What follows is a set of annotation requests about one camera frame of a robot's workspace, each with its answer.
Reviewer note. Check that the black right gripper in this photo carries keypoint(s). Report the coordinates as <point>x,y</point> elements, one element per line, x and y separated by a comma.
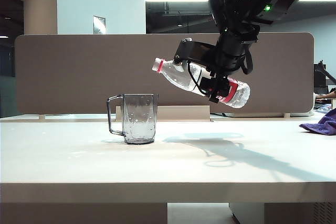
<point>231,56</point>

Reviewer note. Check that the water bottle with red label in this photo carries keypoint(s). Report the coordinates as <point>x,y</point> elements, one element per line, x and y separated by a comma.
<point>178,77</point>

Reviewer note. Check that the person's forearm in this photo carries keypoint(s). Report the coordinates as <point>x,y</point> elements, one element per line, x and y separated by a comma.
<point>328,95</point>

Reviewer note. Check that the transparent grey octagonal mug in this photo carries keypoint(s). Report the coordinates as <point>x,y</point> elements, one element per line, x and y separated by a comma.
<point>139,119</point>

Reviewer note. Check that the crumpled purple cloth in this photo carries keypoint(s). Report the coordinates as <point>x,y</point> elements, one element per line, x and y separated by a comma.
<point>323,127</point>

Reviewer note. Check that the brown desk partition screen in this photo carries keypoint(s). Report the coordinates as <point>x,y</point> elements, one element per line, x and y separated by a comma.
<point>78,72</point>

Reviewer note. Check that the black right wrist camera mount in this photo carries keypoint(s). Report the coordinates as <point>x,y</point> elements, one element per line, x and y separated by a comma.
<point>194,51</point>

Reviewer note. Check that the metal wall plate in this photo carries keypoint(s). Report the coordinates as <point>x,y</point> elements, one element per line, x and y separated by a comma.
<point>99,24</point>

